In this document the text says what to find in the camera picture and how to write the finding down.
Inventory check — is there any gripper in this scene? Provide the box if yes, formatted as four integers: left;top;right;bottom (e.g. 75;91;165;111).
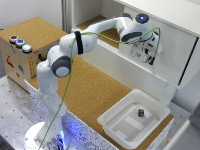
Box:
128;33;164;66

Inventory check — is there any white sliding door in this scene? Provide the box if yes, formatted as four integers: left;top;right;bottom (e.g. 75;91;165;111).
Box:
116;13;198;88

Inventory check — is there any white cabinet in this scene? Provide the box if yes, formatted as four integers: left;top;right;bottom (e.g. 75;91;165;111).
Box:
71;0;200;108

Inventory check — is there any purple block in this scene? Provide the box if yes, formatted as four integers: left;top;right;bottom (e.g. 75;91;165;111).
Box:
137;108;146;118

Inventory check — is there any white plastic box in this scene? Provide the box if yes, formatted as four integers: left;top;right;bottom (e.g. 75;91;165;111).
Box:
96;88;172;150

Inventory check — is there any wooden drawer box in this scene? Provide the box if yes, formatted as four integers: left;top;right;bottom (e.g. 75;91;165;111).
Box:
0;16;70;93

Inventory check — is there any green button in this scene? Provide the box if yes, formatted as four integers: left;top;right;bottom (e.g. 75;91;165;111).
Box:
21;43;34;54

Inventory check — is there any blue button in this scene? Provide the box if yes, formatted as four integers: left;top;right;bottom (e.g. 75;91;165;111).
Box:
15;38;26;48

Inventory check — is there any red button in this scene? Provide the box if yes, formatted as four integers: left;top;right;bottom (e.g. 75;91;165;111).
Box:
8;34;19;45

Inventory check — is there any green cable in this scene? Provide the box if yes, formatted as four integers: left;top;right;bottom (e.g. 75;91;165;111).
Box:
37;26;162;150

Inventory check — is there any black drawer handle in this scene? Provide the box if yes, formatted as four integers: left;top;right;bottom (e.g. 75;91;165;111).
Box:
37;52;48;63

